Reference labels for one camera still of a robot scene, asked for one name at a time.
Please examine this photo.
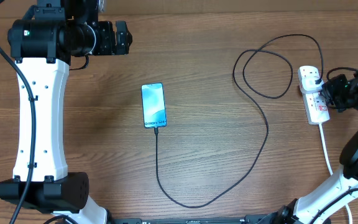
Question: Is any white power strip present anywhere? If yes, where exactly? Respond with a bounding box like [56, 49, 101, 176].
[297, 65, 331, 126]

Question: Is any black USB charging cable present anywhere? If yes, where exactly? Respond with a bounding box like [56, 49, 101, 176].
[153, 34, 324, 209]

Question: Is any Samsung Galaxy smartphone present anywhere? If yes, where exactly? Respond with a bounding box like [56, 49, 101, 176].
[141, 83, 167, 128]

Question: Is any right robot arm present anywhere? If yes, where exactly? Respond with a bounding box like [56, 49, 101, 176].
[259, 69, 358, 223]

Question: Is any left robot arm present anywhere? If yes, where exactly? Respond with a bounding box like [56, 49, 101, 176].
[0, 0, 132, 223]

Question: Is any white charger plug adapter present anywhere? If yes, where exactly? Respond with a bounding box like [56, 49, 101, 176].
[300, 78, 323, 94]

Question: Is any white power strip cord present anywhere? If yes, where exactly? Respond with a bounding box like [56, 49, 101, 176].
[318, 123, 353, 224]

